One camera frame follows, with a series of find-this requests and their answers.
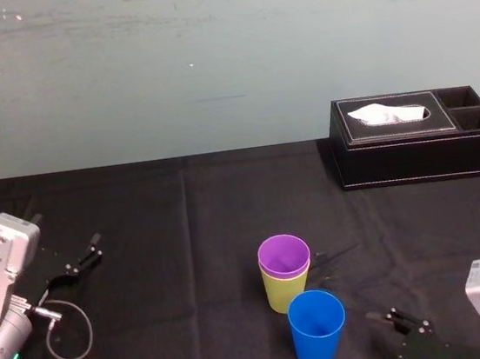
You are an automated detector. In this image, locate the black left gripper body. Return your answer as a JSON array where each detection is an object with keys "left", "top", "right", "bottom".
[{"left": 15, "top": 241, "right": 85, "bottom": 309}]

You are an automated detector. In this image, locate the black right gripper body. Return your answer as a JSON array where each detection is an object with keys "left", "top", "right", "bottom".
[{"left": 388, "top": 316, "right": 480, "bottom": 359}]

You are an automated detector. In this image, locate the blue plastic cup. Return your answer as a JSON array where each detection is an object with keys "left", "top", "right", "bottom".
[{"left": 283, "top": 285, "right": 352, "bottom": 359}]

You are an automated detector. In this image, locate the yellow-green plastic cup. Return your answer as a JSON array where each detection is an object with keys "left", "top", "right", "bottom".
[{"left": 258, "top": 257, "right": 316, "bottom": 317}]

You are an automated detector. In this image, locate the black table cloth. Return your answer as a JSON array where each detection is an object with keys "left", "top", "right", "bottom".
[{"left": 0, "top": 117, "right": 480, "bottom": 359}]

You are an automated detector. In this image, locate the purple plastic cup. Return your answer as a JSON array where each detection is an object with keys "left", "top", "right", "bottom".
[{"left": 254, "top": 230, "right": 314, "bottom": 285}]

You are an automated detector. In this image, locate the black leather tissue box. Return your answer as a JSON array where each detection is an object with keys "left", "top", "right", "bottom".
[{"left": 323, "top": 81, "right": 480, "bottom": 196}]

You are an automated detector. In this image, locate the white tissue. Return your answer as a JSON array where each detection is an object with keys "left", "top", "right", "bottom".
[{"left": 345, "top": 96, "right": 432, "bottom": 130}]

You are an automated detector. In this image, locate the thin dark gripper cable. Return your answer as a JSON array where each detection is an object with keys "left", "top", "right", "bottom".
[{"left": 25, "top": 294, "right": 98, "bottom": 359}]

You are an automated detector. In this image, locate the pale wall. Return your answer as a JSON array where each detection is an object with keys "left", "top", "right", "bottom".
[{"left": 0, "top": 0, "right": 480, "bottom": 180}]

